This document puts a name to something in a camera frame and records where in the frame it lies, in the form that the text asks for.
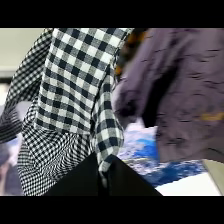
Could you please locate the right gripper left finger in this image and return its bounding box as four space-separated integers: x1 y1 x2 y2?
45 152 100 197

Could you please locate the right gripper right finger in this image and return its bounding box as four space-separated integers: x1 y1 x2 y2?
107 155 163 197

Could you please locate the black and white checked shirt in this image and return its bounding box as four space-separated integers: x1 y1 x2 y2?
0 27 134 197

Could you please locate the brown clothes hanger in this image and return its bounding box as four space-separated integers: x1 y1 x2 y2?
114 29 148 81

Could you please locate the purple grey garment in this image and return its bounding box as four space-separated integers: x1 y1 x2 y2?
111 27 224 164

